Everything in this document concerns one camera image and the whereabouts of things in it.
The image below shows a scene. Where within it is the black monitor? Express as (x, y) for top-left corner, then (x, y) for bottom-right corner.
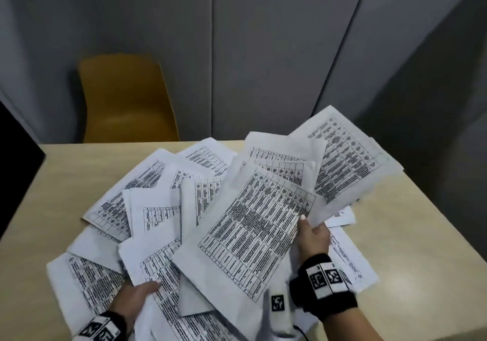
(0, 101), (46, 239)

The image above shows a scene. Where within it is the single printed paper sheet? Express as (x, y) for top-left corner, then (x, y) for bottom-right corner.
(289, 105), (405, 228)

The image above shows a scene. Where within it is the yellow plastic chair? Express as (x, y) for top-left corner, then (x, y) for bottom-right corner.
(77, 53), (181, 144)

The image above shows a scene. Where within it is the person's right hand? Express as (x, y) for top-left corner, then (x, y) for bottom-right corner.
(295, 215), (332, 267)

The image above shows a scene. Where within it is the person's left hand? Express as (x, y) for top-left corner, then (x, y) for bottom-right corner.
(108, 280), (162, 334)

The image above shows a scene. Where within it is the pile of printed papers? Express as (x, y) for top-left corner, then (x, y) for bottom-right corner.
(46, 125), (381, 341)

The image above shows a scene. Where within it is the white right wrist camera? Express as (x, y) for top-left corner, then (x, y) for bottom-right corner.
(262, 287), (296, 337)

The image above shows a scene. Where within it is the black right wristband with markers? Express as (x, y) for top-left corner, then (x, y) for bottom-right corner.
(289, 253), (359, 322)

